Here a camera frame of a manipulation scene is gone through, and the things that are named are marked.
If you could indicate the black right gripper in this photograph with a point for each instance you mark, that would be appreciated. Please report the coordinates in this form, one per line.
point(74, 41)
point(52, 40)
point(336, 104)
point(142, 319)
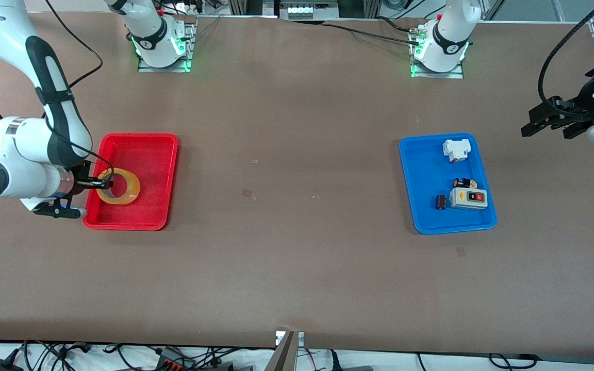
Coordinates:
point(80, 181)

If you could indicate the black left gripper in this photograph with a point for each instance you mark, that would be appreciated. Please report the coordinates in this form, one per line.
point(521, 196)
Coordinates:
point(583, 102)

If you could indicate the yellow clear tape roll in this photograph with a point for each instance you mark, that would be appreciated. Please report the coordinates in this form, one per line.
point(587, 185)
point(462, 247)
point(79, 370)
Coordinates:
point(132, 190)

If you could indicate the red plastic tray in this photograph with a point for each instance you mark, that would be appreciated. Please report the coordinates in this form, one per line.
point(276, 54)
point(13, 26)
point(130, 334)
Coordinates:
point(152, 154)

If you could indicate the white plastic connector block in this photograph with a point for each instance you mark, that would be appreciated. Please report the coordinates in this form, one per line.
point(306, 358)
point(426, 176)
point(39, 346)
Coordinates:
point(456, 149)

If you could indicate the black orange push button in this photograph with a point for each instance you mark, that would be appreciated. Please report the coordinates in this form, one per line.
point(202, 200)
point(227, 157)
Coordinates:
point(463, 183)

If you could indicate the blue plastic tray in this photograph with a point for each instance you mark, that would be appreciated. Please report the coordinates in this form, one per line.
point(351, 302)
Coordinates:
point(426, 170)

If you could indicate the orange connector block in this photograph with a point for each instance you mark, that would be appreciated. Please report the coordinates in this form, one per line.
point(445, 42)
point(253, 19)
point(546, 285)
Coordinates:
point(173, 360)

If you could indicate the white power strip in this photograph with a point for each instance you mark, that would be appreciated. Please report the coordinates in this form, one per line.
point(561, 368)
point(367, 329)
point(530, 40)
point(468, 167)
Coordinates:
point(188, 7)

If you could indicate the black power adapter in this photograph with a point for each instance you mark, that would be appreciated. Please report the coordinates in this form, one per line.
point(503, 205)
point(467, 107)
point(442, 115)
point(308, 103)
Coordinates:
point(3, 365)

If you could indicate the grey metal beam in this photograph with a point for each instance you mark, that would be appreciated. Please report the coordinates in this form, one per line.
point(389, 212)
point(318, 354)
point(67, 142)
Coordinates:
point(282, 358)

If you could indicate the white label plate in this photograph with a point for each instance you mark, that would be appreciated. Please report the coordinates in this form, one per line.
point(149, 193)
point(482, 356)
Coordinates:
point(301, 339)

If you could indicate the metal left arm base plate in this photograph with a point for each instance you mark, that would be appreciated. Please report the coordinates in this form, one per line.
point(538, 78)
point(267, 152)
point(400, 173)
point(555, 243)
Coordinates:
point(457, 74)

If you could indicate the grey on-off switch box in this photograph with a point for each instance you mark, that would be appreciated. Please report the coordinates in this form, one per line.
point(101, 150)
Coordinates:
point(468, 200)

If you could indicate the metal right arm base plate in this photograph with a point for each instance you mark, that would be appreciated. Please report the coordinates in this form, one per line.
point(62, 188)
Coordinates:
point(191, 46)

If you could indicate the metal frame rack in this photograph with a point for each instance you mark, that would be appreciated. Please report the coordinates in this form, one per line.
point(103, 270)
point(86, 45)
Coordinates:
point(302, 9)

